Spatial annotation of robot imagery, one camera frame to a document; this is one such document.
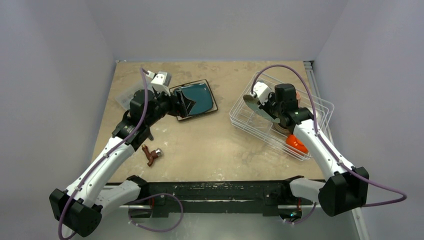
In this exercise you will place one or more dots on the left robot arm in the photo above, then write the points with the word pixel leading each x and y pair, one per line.
pixel 80 207

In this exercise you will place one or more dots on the clear plastic organizer box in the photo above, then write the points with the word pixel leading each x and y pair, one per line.
pixel 124 98

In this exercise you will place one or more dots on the white wire dish rack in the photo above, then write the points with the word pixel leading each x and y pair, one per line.
pixel 242 117

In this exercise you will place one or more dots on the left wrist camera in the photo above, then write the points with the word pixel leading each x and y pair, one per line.
pixel 159 82

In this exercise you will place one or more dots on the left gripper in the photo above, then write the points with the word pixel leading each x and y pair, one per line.
pixel 179 104

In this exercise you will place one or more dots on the brown glazed bowl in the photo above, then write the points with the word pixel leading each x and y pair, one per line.
pixel 280 129

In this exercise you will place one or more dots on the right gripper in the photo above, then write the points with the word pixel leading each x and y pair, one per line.
pixel 266 108

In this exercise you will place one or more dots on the square floral plate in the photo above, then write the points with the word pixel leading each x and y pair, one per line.
pixel 214 108

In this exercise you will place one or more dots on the black base frame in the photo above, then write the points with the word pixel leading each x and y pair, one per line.
pixel 270 198

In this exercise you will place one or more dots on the brown pipe fitting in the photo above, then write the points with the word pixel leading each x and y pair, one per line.
pixel 151 155

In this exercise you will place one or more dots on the dark teal plate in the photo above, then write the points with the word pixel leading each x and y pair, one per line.
pixel 200 93

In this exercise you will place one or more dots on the teal round plate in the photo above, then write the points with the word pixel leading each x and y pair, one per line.
pixel 263 111

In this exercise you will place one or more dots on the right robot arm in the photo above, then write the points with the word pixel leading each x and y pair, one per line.
pixel 345 186

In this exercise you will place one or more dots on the pink floral mug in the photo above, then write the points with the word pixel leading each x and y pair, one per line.
pixel 298 97

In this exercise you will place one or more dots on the orange bowl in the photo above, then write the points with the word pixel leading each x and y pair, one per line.
pixel 296 145

